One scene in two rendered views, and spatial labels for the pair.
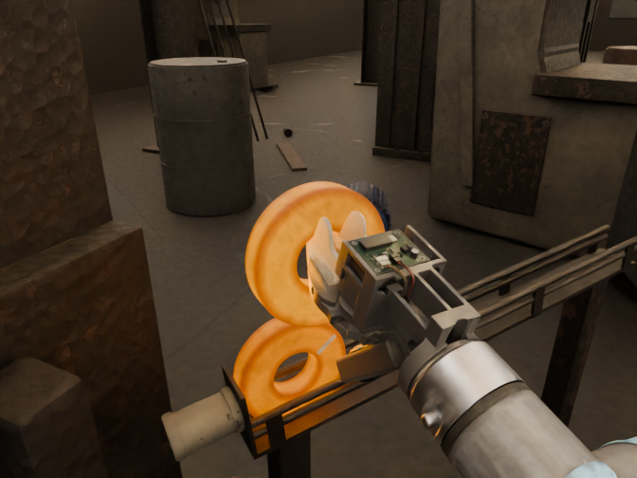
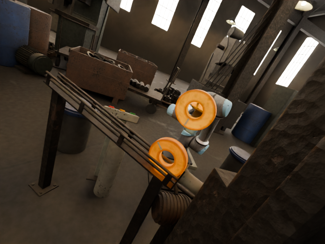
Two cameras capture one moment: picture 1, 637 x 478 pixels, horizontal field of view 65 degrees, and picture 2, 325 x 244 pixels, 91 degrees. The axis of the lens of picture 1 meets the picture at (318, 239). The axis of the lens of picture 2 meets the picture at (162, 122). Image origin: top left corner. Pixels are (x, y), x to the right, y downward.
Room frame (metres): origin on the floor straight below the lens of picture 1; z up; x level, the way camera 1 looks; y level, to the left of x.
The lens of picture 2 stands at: (0.97, 0.38, 1.04)
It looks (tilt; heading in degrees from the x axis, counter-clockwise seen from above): 21 degrees down; 226
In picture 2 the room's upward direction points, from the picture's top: 24 degrees clockwise
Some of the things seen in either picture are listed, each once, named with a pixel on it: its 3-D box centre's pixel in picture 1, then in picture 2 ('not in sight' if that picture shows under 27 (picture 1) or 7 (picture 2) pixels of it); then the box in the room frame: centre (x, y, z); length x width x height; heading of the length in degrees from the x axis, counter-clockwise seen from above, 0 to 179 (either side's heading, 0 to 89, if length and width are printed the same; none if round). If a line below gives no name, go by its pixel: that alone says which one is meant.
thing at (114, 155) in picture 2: not in sight; (110, 164); (0.51, -0.40, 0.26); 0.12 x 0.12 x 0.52
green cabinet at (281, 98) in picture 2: not in sight; (276, 121); (-3.62, -0.79, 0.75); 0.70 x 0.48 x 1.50; 154
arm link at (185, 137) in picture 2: not in sight; (187, 137); (-0.16, -0.42, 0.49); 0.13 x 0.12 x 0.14; 109
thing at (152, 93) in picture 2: not in sight; (141, 80); (-0.65, -2.35, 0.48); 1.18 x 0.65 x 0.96; 144
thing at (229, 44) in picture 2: not in sight; (223, 70); (-4.31, -3.35, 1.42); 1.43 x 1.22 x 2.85; 69
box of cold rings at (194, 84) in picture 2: not in sight; (210, 104); (-2.67, -2.03, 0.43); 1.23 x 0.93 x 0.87; 152
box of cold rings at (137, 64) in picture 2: not in sight; (133, 70); (-1.17, -3.76, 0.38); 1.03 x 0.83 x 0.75; 157
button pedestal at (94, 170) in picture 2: not in sight; (110, 144); (0.47, -0.56, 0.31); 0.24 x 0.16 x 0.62; 154
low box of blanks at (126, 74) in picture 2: not in sight; (100, 75); (0.04, -2.52, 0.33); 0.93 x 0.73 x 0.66; 161
